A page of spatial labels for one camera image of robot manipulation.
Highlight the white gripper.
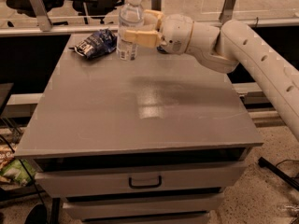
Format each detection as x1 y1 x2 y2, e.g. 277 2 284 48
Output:
124 9 193 54

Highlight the clear plastic water bottle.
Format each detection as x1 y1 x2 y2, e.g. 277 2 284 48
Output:
117 0 144 61

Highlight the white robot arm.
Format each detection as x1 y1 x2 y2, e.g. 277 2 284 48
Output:
121 10 299 139

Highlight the crumpled blue chip bag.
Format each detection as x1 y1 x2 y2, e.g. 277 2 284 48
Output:
70 29 117 60

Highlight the grey drawer cabinet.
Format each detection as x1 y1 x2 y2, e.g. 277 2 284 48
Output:
17 47 262 224

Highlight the black stand leg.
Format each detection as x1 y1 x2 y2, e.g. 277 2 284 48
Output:
258 157 299 191

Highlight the green snack bag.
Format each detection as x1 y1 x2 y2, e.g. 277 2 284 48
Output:
0 160 36 186

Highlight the right metal bracket post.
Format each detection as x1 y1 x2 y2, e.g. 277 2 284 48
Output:
219 0 236 24

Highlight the left metal bracket post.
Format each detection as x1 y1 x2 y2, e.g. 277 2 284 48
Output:
29 0 52 32

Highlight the black drawer handle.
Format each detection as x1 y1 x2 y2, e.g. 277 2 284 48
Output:
128 175 163 189

